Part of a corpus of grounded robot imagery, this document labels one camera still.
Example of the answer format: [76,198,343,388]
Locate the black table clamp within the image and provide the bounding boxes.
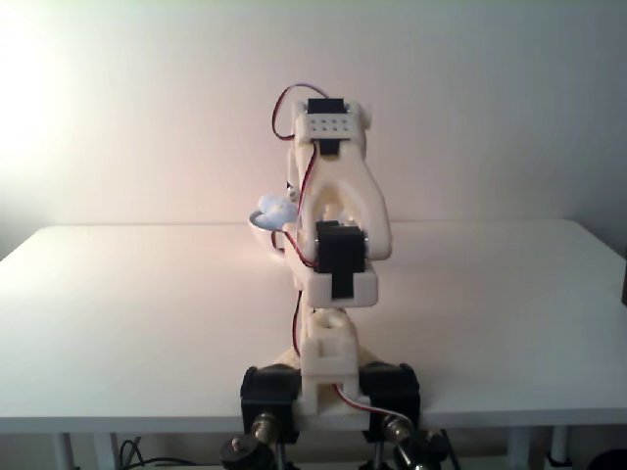
[359,360,423,443]
[240,364,302,446]

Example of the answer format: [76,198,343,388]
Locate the black round clamp knob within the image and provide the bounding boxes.
[219,436,276,470]

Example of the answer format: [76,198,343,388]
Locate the black cable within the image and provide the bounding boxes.
[116,438,200,470]

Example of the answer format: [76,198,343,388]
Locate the red white servo cable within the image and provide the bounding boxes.
[332,383,411,423]

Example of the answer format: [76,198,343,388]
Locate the white ceramic bowl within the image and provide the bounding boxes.
[248,210,295,266]

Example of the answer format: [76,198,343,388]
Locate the white table leg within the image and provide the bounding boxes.
[506,426,533,470]
[94,431,119,470]
[550,425,572,466]
[52,431,75,470]

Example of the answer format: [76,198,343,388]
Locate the skyblue plush doll with keychain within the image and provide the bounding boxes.
[256,194,301,232]

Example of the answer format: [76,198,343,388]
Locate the black clamp handle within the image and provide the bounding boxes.
[394,429,459,470]

